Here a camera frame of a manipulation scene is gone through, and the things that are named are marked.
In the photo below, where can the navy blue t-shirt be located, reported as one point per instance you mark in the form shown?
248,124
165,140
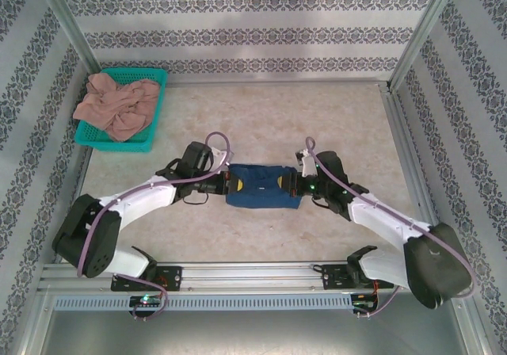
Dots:
257,200

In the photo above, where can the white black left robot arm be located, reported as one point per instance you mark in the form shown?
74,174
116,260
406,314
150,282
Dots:
150,196

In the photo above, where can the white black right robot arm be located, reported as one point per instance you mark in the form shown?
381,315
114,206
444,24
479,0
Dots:
380,268

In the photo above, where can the teal plastic basket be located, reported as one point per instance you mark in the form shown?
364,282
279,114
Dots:
119,147

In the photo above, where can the crumpled pink cloth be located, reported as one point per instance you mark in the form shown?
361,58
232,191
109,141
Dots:
115,105

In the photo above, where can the small controller board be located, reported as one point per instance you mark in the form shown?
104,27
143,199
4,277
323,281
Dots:
146,300
362,302

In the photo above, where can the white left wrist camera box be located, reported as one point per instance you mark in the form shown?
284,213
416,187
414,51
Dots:
218,157

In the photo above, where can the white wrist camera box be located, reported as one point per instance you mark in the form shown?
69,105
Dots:
307,165
218,157

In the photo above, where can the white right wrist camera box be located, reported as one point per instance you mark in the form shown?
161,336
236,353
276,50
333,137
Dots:
307,165

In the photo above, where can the aluminium side rail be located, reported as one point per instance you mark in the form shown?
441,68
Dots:
77,188
414,172

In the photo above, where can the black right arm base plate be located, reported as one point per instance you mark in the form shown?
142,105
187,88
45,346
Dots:
332,277

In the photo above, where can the aluminium back rail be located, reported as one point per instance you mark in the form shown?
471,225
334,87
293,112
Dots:
277,82

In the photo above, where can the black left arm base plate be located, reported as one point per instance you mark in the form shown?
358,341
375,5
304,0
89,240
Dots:
172,277

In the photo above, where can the aluminium frame post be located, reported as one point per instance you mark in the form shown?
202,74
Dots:
37,331
428,26
477,343
69,26

